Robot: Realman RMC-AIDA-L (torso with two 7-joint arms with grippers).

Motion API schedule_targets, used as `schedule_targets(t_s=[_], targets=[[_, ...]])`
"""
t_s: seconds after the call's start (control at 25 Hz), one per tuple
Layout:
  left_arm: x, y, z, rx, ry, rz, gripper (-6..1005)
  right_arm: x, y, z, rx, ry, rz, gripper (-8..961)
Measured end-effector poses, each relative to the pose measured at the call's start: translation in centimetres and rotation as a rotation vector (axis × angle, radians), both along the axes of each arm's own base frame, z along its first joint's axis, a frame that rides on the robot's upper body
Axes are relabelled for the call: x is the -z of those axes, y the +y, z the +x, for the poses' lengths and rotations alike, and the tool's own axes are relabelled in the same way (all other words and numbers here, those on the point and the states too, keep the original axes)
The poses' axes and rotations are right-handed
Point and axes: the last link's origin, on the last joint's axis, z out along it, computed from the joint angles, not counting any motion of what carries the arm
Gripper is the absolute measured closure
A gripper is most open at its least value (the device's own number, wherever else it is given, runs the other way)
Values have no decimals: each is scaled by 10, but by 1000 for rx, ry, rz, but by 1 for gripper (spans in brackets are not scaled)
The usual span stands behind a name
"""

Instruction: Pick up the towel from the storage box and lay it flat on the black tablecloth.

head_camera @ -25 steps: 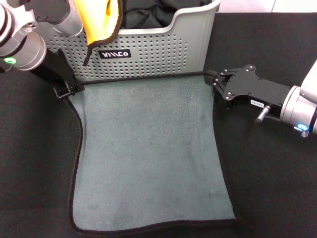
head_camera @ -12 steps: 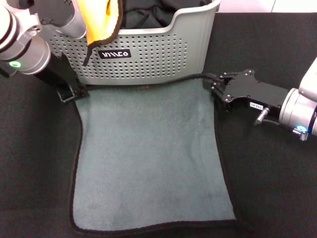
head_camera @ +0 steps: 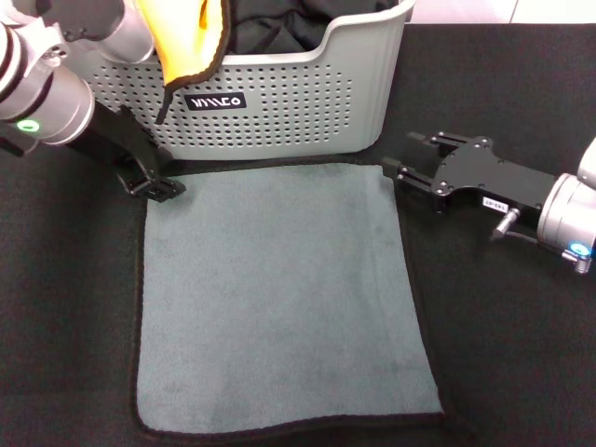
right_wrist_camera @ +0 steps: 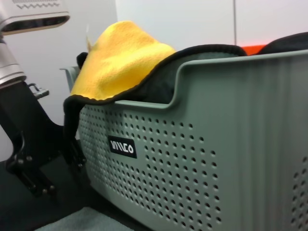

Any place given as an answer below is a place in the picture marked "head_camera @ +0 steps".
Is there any small yellow towel black trim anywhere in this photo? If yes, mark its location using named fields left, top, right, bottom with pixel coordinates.
left=133, top=0, right=233, bottom=126

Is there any yellow and grey towel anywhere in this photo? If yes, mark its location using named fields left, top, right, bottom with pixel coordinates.
left=127, top=159, right=447, bottom=440

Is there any black cloth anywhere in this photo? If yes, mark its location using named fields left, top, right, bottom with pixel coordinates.
left=226, top=0, right=402, bottom=58

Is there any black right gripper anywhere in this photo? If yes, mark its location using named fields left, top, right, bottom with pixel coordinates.
left=381, top=131, right=559, bottom=230

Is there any grey perforated storage box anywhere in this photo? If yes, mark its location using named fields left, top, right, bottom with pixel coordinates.
left=83, top=0, right=418, bottom=162

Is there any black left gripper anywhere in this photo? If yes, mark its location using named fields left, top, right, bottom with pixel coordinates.
left=63, top=103, right=188, bottom=204

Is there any black tablecloth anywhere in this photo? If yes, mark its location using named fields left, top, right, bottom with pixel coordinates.
left=0, top=21, right=596, bottom=447

